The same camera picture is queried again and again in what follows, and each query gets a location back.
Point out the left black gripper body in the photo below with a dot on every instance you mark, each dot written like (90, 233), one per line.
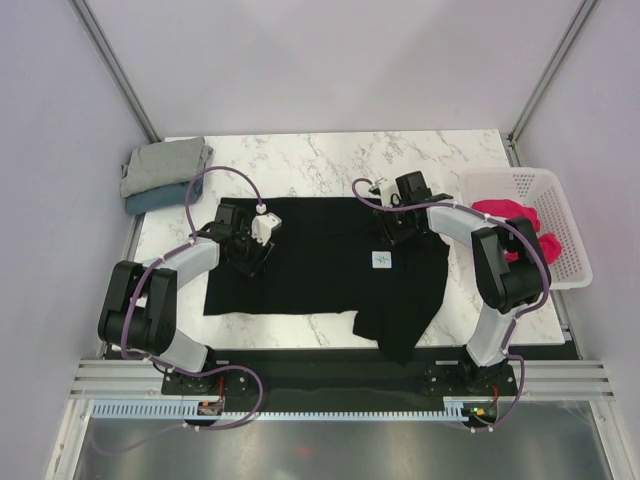
(249, 255)

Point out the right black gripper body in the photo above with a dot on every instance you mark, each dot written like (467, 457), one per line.
(395, 223)

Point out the black t shirt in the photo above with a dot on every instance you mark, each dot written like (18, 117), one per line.
(330, 257)

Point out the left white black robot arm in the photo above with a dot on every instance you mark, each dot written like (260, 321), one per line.
(140, 308)

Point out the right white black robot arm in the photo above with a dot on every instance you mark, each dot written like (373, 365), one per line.
(511, 273)

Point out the folded blue t shirt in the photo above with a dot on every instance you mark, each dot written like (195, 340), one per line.
(156, 198)

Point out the pink t shirt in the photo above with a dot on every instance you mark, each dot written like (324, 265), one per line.
(509, 209)

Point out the folded grey t shirt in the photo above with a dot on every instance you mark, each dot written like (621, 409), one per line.
(161, 164)

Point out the white plastic basket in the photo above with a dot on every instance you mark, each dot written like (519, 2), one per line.
(541, 190)

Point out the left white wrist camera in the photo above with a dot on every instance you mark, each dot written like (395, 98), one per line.
(263, 226)

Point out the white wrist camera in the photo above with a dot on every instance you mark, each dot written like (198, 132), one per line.
(263, 226)
(384, 189)

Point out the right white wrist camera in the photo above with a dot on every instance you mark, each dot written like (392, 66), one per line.
(384, 189)

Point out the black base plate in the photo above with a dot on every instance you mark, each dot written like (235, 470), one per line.
(343, 377)

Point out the right aluminium corner post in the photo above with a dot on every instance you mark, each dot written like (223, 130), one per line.
(567, 41)

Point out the aluminium corner post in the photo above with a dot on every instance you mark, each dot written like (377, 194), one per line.
(567, 41)
(99, 39)

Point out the white slotted cable duct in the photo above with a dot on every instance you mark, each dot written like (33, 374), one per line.
(184, 409)

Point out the aluminium frame rail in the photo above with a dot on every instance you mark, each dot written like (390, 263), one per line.
(543, 380)

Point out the left aluminium corner post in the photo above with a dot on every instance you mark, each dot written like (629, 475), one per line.
(99, 39)

